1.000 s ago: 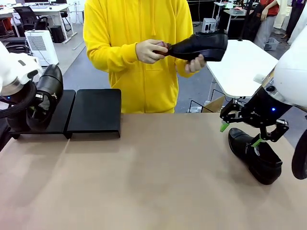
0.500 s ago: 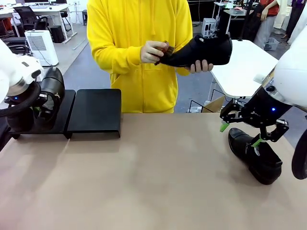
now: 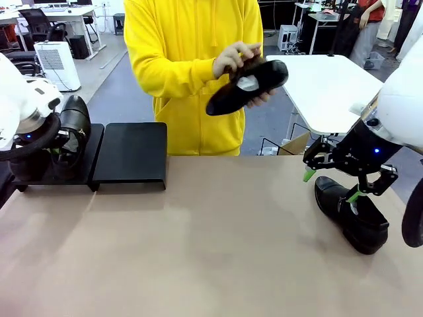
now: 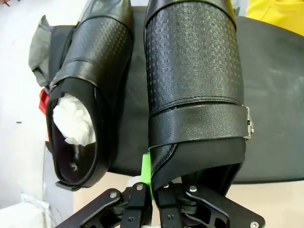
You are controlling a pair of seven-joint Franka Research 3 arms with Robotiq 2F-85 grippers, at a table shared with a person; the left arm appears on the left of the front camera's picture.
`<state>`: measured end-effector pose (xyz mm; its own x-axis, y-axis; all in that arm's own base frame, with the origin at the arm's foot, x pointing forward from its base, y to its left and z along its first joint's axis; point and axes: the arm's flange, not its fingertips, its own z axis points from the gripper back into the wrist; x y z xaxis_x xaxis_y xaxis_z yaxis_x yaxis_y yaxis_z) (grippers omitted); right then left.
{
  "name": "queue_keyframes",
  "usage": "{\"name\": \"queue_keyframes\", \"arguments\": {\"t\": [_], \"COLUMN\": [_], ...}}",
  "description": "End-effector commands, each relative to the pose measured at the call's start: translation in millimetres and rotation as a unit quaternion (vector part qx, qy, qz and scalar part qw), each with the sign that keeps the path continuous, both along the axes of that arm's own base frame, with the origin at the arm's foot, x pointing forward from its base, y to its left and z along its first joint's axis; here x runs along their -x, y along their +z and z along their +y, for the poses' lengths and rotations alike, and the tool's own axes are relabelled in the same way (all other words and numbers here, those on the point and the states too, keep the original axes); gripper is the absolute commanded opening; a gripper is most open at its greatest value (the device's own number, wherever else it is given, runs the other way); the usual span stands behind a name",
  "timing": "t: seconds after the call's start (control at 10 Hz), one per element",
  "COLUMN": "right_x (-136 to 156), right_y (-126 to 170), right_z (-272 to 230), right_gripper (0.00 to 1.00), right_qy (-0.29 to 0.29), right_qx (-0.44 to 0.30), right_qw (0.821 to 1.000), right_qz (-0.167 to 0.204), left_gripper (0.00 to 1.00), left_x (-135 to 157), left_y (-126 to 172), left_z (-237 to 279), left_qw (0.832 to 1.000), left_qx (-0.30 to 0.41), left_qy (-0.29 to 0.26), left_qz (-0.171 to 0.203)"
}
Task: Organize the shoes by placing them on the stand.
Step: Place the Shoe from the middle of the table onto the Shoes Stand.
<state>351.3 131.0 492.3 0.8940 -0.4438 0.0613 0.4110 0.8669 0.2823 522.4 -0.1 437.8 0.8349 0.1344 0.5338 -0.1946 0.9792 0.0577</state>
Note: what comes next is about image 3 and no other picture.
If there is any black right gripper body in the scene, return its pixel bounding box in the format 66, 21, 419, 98
330, 125, 404, 178

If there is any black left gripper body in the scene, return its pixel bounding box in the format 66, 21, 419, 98
13, 126, 51, 148

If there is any black smooth leather shoe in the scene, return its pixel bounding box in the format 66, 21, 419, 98
313, 176, 390, 256
205, 59, 289, 117

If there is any yellow-sleeved right forearm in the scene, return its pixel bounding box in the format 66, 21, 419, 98
132, 49, 221, 98

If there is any black shoe stand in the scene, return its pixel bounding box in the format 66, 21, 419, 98
91, 122, 168, 192
11, 123, 105, 193

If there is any person's left hand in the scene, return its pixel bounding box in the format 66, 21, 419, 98
245, 88, 279, 110

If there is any person's right hand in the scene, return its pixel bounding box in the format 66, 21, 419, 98
212, 41, 264, 81

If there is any white air purifier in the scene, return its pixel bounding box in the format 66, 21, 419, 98
34, 41, 82, 92

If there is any white table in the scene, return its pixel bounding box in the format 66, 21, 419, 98
266, 54, 385, 136

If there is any grey bin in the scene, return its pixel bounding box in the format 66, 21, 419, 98
364, 51, 386, 71

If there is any black computer tower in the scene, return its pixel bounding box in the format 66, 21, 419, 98
68, 34, 90, 60

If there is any black mesh office chair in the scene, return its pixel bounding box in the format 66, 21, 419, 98
18, 8, 67, 51

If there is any person in red shirt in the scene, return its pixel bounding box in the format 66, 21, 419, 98
349, 0, 387, 69

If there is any person in yellow hoodie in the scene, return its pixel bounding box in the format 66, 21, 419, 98
123, 0, 265, 157

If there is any white office desk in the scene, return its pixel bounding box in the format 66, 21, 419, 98
0, 3, 107, 61

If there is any dark small stool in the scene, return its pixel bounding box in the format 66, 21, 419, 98
112, 13, 126, 36

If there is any cream hanging coat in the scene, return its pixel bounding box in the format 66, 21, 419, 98
377, 0, 403, 42

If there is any white computer case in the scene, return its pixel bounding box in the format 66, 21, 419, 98
279, 24, 300, 53

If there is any small white-legged desk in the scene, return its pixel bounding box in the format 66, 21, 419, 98
293, 2, 352, 55

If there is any thick black left arm hose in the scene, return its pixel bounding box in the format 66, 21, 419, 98
0, 115, 62, 162

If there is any thick black arm hose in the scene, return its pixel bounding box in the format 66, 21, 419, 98
401, 178, 423, 249
0, 115, 62, 162

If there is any thick black right arm hose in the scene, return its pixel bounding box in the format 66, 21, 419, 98
401, 178, 423, 249

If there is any black wire frame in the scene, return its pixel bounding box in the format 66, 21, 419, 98
257, 122, 310, 157

